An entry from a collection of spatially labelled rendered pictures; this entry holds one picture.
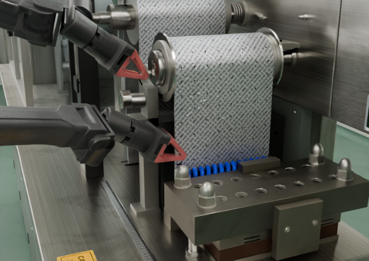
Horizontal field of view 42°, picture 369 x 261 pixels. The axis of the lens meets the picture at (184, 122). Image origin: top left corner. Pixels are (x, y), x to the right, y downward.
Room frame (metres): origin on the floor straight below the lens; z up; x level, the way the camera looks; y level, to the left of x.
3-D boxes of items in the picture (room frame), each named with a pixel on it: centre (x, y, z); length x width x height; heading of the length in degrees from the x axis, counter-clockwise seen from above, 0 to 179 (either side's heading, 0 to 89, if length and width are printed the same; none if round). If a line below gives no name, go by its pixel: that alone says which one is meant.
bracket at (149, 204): (1.04, 0.10, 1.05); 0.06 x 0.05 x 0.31; 112
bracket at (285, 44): (1.13, -0.23, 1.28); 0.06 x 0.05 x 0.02; 112
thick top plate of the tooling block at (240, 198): (0.92, -0.17, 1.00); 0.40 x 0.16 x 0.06; 112
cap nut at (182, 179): (0.90, 0.00, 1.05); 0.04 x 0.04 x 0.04
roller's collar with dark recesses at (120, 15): (1.24, 0.16, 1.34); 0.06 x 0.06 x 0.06; 22
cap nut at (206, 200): (0.81, -0.04, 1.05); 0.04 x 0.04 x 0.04
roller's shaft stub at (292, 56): (1.13, -0.22, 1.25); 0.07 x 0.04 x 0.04; 112
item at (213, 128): (1.01, -0.09, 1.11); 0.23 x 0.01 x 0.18; 112
